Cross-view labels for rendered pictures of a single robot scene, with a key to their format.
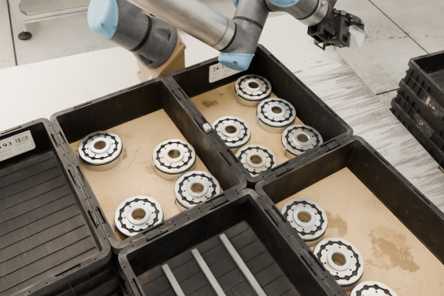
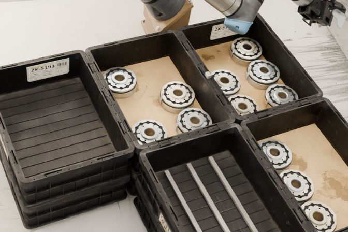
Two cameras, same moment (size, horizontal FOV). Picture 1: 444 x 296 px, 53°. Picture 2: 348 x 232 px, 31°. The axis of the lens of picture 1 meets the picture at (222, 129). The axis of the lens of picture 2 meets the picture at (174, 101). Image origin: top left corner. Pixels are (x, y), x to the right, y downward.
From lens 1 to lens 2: 79 cm
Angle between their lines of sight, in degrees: 1
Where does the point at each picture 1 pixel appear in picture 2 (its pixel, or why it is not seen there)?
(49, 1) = not seen: outside the picture
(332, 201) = (299, 146)
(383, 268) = (329, 197)
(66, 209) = (91, 122)
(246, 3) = not seen: outside the picture
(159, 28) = not seen: outside the picture
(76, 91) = (86, 30)
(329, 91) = (313, 62)
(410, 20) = not seen: outside the picture
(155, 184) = (160, 114)
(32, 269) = (69, 159)
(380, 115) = not seen: outside the picture
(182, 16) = not seen: outside the picture
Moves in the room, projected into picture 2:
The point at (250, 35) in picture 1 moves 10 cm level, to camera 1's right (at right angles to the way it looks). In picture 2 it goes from (251, 7) to (286, 14)
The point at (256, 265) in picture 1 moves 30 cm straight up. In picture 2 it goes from (234, 181) to (259, 108)
